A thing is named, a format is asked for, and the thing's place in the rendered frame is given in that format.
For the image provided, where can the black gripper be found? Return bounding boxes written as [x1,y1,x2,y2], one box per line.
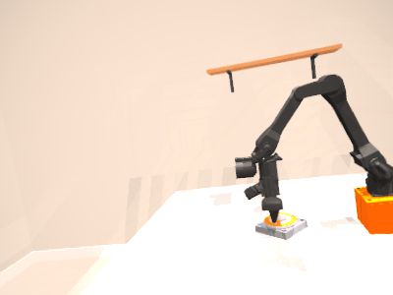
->
[259,174,284,223]

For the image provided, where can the yellow round plate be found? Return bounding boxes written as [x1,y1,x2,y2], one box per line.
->
[264,213,297,229]

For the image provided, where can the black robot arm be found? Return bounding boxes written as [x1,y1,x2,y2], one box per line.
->
[235,75,393,198]

